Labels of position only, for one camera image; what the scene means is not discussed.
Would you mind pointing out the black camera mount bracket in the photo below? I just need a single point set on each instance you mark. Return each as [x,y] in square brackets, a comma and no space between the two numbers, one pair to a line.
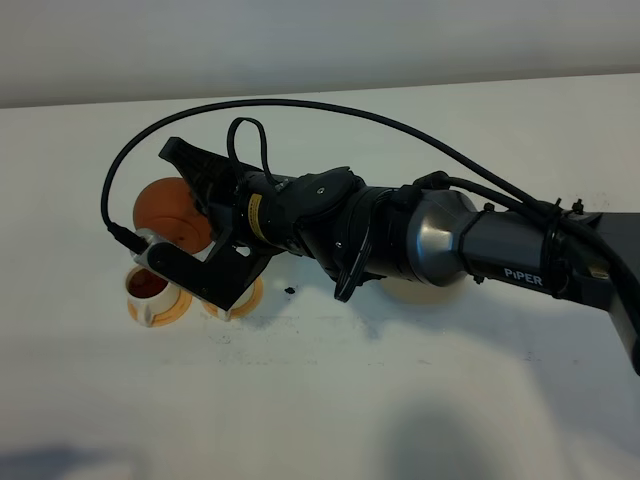
[221,279]

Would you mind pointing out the right orange coaster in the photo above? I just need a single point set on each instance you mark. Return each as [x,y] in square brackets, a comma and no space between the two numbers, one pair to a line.
[254,294]

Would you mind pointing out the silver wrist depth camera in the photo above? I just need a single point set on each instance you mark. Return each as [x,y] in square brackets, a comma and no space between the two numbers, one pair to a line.
[142,250]

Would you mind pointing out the white teacup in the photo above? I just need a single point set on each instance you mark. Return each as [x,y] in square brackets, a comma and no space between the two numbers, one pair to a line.
[237,310]
[148,295]

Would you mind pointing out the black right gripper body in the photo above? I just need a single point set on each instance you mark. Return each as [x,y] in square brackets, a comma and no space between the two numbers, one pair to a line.
[248,212]

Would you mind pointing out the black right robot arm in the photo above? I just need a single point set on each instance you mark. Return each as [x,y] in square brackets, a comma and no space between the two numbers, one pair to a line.
[428,232]

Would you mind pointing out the left orange coaster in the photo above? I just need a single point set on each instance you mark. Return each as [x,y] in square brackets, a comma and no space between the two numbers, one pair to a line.
[182,305]

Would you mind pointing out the left white teacup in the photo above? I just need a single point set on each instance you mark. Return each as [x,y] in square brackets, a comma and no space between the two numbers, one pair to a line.
[148,295]

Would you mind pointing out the right white teacup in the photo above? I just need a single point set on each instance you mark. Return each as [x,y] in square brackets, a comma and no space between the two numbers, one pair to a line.
[237,310]

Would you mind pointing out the cream round teapot coaster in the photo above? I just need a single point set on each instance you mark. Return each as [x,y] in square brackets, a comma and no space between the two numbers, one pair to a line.
[414,293]

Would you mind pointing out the brown clay teapot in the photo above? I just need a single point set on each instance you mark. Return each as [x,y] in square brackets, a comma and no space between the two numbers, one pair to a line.
[167,207]

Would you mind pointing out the orange coaster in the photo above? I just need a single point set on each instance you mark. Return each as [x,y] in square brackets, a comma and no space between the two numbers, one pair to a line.
[254,294]
[182,305]

